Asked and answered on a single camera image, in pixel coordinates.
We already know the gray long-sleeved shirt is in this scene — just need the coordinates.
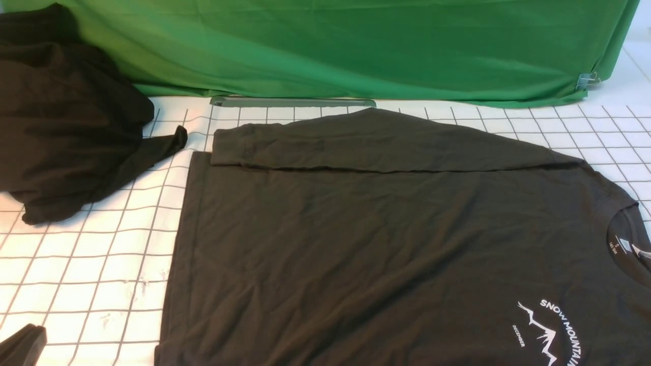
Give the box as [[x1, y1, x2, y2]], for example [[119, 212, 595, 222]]
[[154, 108, 650, 365]]

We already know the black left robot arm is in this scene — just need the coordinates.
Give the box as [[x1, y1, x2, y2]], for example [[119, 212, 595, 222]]
[[1, 324, 47, 365]]

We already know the green backdrop cloth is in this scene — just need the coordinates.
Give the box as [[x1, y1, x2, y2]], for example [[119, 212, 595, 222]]
[[0, 0, 640, 108]]

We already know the white grid mat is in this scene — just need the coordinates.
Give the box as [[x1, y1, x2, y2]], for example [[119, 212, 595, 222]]
[[0, 96, 651, 366]]

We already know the pile of black clothes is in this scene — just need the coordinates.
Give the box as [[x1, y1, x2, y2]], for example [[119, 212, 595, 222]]
[[1, 3, 188, 225]]

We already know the silver binder clip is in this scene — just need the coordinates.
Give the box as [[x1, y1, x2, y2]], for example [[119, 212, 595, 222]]
[[575, 72, 602, 91]]

